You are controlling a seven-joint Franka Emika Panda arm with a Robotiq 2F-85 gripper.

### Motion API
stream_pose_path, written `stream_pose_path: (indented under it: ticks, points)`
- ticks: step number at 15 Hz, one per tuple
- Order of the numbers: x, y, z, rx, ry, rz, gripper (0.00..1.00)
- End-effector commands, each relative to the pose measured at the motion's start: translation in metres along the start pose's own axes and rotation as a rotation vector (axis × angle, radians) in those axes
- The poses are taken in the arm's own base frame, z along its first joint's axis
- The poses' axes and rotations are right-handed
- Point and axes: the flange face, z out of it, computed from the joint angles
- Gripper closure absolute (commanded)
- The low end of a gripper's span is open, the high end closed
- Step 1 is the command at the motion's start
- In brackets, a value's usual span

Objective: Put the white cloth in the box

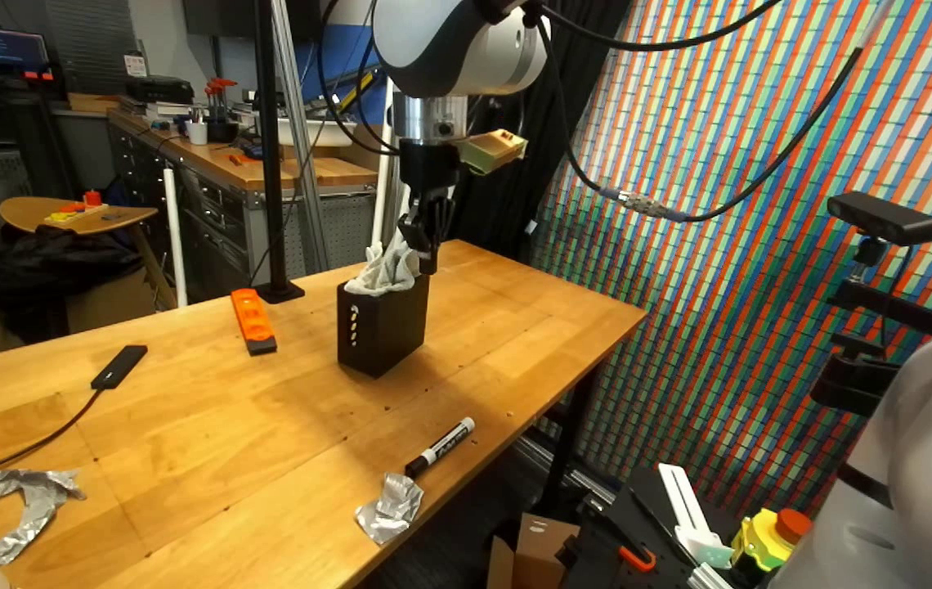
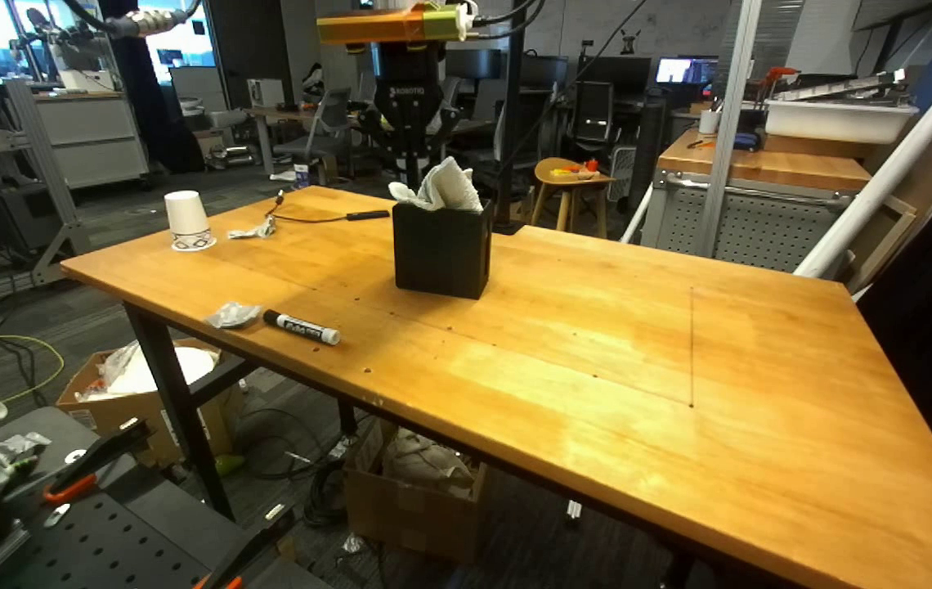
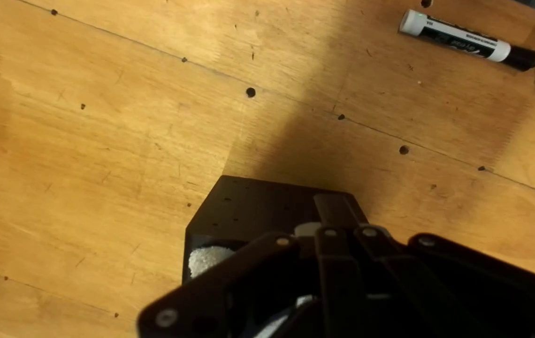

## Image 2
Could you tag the black pole stand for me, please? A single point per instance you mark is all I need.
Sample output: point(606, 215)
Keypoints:
point(515, 110)

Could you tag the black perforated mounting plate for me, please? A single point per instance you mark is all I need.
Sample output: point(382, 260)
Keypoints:
point(114, 544)

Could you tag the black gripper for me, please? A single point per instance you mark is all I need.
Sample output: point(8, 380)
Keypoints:
point(414, 83)

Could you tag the round wooden stool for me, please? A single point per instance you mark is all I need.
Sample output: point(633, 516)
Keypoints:
point(562, 171)

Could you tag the white cabinet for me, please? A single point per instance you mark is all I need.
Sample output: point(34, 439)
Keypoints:
point(93, 135)

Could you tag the white plastic bin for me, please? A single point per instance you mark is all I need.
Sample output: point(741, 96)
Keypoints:
point(841, 120)

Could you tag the grey upright metal post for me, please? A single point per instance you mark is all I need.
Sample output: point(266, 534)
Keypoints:
point(727, 120)

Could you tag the wooden top workbench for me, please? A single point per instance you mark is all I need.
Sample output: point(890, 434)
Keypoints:
point(770, 170)

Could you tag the grey metal shelf rack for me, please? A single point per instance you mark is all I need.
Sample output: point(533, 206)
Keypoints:
point(28, 164)

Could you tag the cardboard box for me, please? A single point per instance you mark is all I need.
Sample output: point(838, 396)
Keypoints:
point(417, 501)
point(139, 380)

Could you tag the white cloth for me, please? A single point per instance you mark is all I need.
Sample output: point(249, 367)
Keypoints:
point(441, 186)

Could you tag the orange green wrist camera mount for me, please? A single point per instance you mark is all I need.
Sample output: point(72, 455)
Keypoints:
point(385, 27)

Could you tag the small crumpled foil piece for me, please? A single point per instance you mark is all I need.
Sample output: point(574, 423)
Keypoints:
point(233, 317)

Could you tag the lit computer monitor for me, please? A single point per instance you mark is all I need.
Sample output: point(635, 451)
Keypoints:
point(683, 69)

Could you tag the black and white marker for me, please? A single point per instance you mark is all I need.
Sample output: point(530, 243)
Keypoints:
point(300, 330)

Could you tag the large crumpled foil piece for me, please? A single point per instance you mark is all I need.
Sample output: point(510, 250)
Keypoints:
point(256, 230)

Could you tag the white slanted pole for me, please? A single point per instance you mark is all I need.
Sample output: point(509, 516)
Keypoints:
point(890, 164)

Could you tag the black perforated box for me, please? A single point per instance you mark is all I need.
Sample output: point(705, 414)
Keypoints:
point(441, 256)

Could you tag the flat black device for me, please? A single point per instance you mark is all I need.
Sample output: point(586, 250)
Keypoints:
point(367, 215)

